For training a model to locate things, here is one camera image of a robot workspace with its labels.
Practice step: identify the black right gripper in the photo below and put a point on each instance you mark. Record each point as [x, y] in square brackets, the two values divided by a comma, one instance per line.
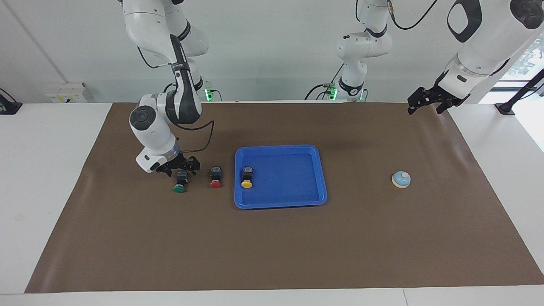
[180, 163]

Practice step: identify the yellow push button switch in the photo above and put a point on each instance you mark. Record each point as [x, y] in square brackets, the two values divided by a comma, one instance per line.
[246, 184]

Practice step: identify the light blue service bell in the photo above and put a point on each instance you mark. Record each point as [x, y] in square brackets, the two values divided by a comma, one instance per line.
[400, 180]

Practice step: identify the brown table mat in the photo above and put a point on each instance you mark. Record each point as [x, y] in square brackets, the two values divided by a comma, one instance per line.
[272, 246]

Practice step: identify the white wall outlet box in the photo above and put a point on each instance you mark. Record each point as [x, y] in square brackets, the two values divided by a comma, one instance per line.
[63, 94]

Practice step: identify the blue plastic tray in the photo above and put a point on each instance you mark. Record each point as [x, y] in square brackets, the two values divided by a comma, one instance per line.
[289, 182]

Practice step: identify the black camera stand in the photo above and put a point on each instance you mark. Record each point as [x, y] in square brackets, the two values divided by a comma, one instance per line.
[505, 108]

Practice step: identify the black clamp mount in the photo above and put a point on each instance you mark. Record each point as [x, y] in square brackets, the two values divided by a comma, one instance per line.
[10, 108]

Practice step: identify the green push button switch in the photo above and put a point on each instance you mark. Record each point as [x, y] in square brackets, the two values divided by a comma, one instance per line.
[179, 188]

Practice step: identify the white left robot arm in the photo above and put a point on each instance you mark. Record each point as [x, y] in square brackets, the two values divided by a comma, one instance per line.
[480, 51]

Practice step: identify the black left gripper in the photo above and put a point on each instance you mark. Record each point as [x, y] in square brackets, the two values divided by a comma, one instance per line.
[446, 94]

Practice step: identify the red push button switch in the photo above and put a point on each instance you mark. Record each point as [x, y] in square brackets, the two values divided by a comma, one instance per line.
[216, 183]

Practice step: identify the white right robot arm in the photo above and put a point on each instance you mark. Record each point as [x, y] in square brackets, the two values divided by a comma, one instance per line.
[153, 127]

